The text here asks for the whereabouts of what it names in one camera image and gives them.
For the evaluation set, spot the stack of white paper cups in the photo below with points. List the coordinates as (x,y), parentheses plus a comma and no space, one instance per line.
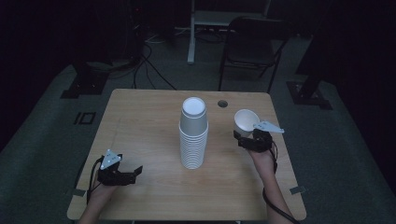
(193,140)

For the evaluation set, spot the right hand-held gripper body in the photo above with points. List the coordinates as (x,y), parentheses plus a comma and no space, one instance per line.
(260,143)

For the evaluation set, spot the white paper cup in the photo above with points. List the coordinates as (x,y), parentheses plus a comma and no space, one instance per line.
(246,122)

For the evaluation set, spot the white desk frame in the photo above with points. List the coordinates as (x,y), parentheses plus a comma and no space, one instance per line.
(199,18)

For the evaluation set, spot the black folding chair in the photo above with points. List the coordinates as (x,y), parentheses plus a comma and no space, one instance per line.
(252,46)

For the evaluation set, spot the grey tape strip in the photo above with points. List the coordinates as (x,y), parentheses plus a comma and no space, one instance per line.
(78,192)
(297,190)

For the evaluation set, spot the person's right hand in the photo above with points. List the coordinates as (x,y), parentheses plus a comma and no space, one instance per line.
(264,163)

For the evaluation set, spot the black stand with base plate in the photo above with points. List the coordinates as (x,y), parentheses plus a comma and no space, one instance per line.
(85,82)
(311,93)

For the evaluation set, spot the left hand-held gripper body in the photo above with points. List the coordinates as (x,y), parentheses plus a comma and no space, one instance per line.
(113,178)

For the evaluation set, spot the person's left hand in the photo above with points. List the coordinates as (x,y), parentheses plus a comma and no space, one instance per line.
(102,191)

